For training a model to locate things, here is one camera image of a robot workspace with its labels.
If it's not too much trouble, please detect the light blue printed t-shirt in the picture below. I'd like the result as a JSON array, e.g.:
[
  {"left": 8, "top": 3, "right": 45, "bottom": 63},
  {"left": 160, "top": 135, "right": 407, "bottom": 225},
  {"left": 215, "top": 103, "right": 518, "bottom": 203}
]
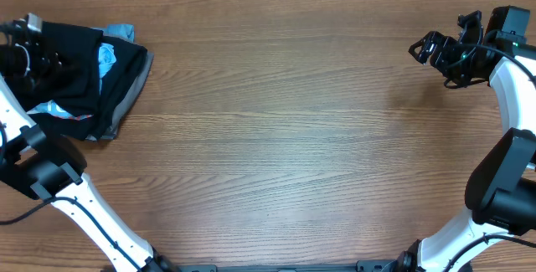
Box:
[{"left": 28, "top": 43, "right": 116, "bottom": 121}]

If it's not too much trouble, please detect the black folded garment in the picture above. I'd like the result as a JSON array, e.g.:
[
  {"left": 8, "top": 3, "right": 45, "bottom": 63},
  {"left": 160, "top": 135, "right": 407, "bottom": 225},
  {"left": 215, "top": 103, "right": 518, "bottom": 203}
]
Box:
[{"left": 30, "top": 35, "right": 148, "bottom": 141}]

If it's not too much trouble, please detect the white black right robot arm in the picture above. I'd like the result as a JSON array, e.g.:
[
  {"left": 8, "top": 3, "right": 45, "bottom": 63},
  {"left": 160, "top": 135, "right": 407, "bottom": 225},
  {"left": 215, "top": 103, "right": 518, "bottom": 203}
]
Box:
[{"left": 376, "top": 6, "right": 535, "bottom": 272}]

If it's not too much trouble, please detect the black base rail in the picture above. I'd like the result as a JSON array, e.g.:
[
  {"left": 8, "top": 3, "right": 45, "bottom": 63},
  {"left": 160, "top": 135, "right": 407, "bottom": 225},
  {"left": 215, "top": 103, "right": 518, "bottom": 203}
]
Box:
[{"left": 177, "top": 259, "right": 397, "bottom": 272}]

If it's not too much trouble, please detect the grey folded garment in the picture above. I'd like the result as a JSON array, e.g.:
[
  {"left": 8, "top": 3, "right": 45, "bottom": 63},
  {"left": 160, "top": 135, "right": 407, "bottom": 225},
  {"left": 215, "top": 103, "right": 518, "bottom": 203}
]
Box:
[{"left": 101, "top": 52, "right": 154, "bottom": 140}]

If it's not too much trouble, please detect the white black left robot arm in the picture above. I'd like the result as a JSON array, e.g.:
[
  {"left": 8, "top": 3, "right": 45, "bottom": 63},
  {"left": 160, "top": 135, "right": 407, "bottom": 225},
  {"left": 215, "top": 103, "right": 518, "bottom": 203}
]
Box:
[{"left": 1, "top": 14, "right": 175, "bottom": 271}]

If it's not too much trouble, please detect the black t-shirt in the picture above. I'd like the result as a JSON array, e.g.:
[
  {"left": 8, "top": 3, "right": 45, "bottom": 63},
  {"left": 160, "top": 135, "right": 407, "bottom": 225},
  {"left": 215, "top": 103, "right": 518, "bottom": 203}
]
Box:
[{"left": 12, "top": 22, "right": 103, "bottom": 116}]

